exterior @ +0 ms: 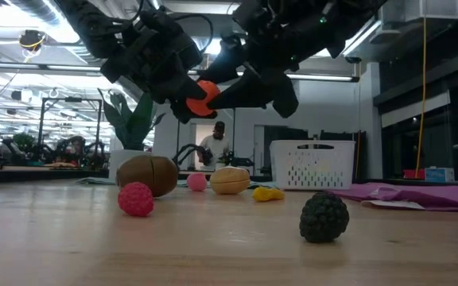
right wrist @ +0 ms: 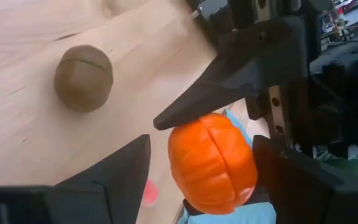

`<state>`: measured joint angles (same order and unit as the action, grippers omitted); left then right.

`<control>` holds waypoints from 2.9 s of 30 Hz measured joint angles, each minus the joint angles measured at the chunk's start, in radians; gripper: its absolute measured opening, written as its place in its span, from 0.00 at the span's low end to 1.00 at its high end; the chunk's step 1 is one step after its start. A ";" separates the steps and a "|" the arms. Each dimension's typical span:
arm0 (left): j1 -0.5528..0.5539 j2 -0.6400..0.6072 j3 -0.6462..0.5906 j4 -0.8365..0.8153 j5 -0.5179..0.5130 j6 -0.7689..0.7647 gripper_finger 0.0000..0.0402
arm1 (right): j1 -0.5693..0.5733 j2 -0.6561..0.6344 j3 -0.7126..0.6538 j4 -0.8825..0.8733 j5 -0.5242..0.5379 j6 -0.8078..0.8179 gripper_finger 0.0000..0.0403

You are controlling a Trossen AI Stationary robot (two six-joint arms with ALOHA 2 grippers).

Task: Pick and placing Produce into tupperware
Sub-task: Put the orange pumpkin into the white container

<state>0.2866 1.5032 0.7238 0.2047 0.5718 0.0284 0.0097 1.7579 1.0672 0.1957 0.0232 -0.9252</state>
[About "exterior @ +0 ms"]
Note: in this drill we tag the red box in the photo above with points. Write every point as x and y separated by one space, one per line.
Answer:
414 173

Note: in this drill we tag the person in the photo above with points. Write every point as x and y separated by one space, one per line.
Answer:
74 149
215 145

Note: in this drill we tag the purple cloth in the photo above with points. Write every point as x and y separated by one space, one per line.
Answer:
412 196

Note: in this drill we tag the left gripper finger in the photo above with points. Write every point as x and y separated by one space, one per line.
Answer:
191 91
183 113

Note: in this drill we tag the plant in white pot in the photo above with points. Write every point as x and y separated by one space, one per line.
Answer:
131 127

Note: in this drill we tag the brown toy kiwi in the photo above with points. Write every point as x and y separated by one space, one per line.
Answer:
149 175

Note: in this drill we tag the black toy blackberry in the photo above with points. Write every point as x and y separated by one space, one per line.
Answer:
324 217

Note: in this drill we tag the tan toy potato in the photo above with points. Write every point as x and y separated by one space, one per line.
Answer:
229 180

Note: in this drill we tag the white perforated plastic basket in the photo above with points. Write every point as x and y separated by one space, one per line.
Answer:
312 165

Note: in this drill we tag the pink toy peach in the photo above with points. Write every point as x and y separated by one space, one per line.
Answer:
196 182

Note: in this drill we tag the yellow toy banana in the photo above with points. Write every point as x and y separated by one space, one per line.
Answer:
268 194

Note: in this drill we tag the orange toy fruit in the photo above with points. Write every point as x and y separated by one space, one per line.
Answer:
201 103

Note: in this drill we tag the black background gantry frame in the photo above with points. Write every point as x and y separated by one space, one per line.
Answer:
70 99

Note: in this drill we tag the blue white box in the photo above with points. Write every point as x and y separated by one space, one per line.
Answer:
439 174

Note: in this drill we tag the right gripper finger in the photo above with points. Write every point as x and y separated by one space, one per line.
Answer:
253 93
229 59

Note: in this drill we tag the red toy raspberry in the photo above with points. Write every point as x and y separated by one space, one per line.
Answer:
135 199

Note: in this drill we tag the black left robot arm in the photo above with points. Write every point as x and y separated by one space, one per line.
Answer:
90 24

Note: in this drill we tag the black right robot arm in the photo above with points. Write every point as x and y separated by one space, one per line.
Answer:
352 16

